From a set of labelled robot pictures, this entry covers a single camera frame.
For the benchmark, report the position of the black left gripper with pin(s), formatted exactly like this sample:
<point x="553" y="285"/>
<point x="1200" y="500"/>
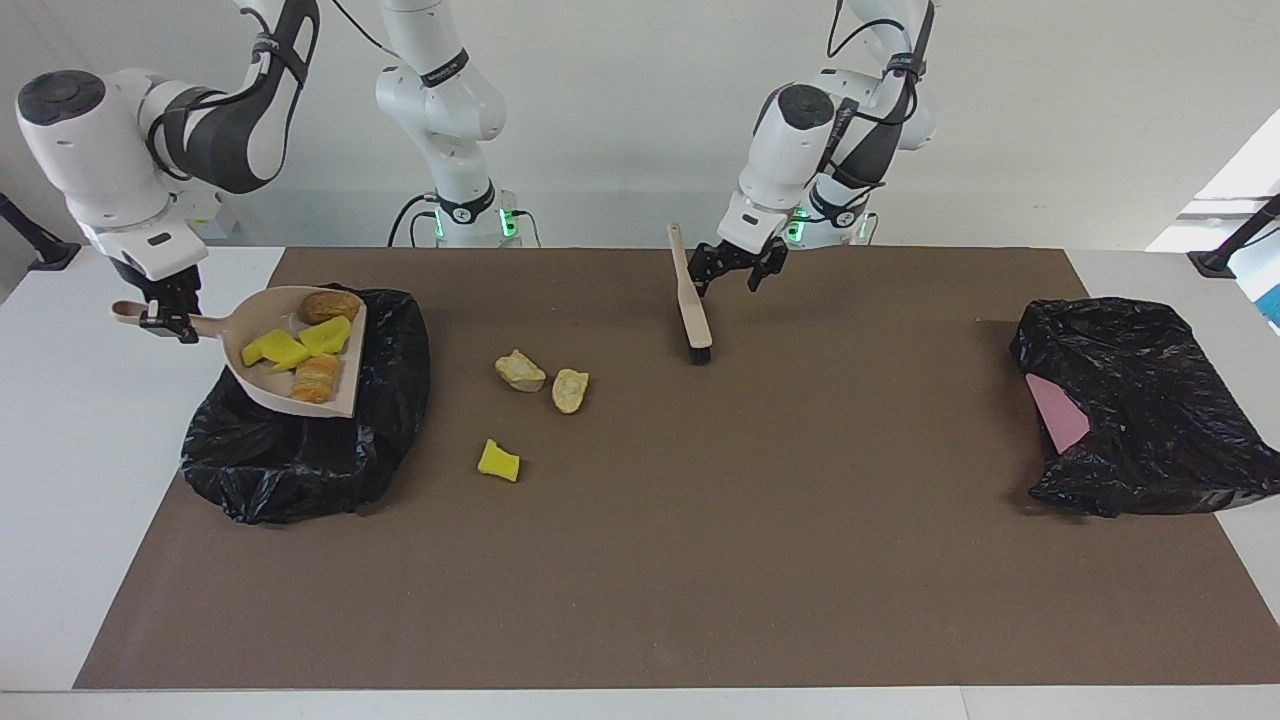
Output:
<point x="745" y="258"/>

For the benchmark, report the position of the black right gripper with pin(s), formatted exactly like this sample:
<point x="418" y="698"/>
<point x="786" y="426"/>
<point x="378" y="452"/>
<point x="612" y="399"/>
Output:
<point x="165" y="282"/>

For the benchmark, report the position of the beige hand brush black bristles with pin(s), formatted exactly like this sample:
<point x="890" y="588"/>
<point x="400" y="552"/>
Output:
<point x="693" y="310"/>

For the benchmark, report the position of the yellow sponge piece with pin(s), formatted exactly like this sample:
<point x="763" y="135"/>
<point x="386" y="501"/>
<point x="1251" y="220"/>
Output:
<point x="328" y="337"/>
<point x="498" y="461"/>
<point x="272" y="349"/>

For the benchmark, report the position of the beige plastic dustpan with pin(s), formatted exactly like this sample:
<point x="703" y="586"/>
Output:
<point x="280" y="392"/>

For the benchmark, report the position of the brown bread roll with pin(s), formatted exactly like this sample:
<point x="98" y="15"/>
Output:
<point x="330" y="306"/>

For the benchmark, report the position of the oval pale bread piece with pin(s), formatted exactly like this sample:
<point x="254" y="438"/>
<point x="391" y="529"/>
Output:
<point x="569" y="391"/>

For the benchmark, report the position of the chunky pale bread piece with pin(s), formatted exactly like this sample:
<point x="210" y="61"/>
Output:
<point x="520" y="371"/>

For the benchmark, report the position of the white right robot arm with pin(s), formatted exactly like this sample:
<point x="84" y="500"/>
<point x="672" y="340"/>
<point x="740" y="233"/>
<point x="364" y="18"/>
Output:
<point x="100" y="150"/>

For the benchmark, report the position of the left black trash bag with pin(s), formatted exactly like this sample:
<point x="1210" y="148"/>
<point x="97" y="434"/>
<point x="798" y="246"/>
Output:
<point x="300" y="470"/>

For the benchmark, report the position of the black bag with pink bin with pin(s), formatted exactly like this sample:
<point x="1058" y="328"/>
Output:
<point x="1150" y="400"/>

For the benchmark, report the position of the black clamp stand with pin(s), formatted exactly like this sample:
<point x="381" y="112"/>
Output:
<point x="1225" y="255"/>
<point x="40" y="245"/>

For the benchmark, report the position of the brown table mat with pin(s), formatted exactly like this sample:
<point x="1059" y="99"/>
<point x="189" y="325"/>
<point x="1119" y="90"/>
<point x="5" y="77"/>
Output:
<point x="600" y="620"/>

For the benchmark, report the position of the blue object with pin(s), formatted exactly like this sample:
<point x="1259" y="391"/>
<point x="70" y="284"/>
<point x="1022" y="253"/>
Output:
<point x="1272" y="305"/>

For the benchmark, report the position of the white wall socket box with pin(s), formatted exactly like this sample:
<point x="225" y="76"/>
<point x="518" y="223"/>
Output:
<point x="215" y="222"/>

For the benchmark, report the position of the pink bin wall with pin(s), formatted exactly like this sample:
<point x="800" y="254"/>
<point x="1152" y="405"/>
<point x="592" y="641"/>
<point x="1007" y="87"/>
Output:
<point x="1060" y="415"/>

